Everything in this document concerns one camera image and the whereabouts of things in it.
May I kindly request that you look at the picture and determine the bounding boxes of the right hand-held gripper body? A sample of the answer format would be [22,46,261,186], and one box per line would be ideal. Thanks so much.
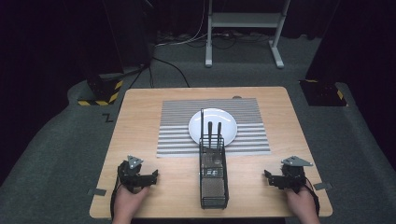
[277,155,314,194]

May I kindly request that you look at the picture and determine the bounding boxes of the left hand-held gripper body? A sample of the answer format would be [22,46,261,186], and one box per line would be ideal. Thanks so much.
[117,155,148,194]

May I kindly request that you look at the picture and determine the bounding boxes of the black wire cutlery basket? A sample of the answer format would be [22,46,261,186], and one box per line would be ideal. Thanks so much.
[198,134,230,210]

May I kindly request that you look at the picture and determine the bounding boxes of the person's left hand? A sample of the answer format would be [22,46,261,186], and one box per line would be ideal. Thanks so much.
[111,184,151,224]

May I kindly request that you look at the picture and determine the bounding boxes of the person's right hand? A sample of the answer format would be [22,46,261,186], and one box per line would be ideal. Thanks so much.
[285,182,320,224]

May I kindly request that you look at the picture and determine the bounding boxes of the grey tape piece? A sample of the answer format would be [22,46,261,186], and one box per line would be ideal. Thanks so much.
[313,181,333,191]
[87,188,107,197]

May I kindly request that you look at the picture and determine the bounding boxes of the grey striped placemat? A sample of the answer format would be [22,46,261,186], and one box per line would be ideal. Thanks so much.
[155,97,272,159]

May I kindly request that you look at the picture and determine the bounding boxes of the white round plate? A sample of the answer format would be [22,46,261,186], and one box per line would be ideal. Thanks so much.
[188,107,238,147]

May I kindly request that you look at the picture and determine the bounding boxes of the black yellow striped stand base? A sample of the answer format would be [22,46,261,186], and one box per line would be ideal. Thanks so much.
[77,72,124,107]

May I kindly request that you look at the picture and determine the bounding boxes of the black stand base yellow marks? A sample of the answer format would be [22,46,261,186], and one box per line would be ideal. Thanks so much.
[298,78,348,107]

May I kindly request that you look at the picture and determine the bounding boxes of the white metal stand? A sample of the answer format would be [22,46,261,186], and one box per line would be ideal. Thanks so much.
[204,0,292,70]

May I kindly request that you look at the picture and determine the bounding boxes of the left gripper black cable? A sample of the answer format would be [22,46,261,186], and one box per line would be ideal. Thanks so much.
[109,172,123,219]

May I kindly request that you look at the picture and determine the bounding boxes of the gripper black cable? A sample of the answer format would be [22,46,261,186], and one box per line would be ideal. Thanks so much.
[303,176,321,217]
[109,172,123,219]

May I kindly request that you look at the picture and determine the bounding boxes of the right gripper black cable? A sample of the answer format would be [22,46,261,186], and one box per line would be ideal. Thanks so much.
[303,176,321,217]

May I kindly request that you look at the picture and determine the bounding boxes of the black handled fork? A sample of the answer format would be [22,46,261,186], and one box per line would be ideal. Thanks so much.
[207,120,214,150]

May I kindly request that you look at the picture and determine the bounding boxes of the black floor cable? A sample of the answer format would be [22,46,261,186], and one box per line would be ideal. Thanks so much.
[151,56,191,89]

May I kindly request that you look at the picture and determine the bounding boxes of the white floor cable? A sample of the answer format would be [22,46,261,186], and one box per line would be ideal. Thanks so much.
[154,0,209,49]

